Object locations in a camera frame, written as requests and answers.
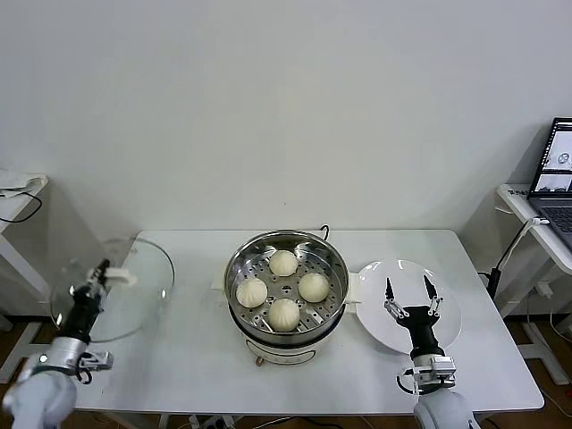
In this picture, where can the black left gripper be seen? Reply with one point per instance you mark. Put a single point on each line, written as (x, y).
(80, 313)

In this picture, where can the white steamed baozi bun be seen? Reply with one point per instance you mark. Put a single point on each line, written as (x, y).
(283, 315)
(313, 287)
(251, 292)
(283, 263)

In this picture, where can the stainless steel steamer basket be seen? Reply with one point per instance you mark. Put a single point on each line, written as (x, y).
(257, 270)

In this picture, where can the black power adapter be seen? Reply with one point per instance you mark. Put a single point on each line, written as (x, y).
(494, 281)

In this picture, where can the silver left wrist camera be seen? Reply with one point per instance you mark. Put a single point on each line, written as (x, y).
(100, 359)

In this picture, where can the grey laptop computer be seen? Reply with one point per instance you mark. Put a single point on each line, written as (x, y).
(554, 147)

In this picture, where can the white round plate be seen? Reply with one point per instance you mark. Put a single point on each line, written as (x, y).
(375, 313)

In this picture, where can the white cloth bag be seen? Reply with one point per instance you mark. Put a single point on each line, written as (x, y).
(22, 181)

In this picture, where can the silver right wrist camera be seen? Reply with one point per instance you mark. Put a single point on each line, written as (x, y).
(442, 368)

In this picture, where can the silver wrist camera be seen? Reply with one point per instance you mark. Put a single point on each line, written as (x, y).
(442, 368)
(100, 359)

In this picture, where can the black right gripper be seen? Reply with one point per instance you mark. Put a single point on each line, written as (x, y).
(422, 330)

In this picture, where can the white side table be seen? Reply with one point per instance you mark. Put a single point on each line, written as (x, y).
(514, 201)
(27, 271)

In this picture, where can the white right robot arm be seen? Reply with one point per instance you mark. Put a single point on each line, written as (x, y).
(442, 411)

